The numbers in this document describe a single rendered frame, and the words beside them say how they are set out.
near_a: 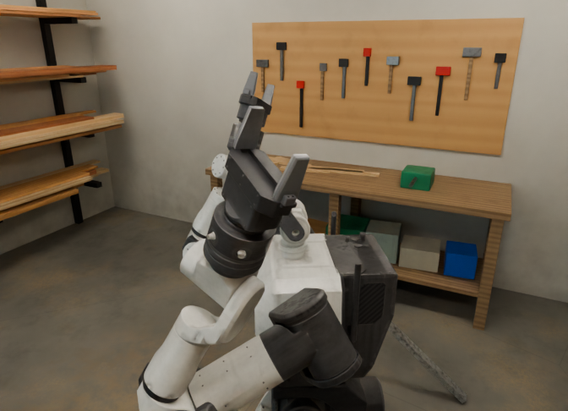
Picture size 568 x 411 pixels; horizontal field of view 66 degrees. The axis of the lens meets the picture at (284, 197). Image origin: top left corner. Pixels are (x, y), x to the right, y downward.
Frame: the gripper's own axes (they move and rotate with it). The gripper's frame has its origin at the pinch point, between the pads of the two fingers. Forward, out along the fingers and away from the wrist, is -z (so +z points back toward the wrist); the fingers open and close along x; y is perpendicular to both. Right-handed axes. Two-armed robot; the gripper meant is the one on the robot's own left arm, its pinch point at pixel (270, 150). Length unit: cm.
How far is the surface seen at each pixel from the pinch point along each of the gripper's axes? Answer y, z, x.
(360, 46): 217, 46, 204
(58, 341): 10, 245, 147
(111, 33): 96, 137, 410
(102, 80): 92, 187, 408
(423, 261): 230, 149, 75
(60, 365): 6, 235, 124
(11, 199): -2, 235, 282
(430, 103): 248, 60, 146
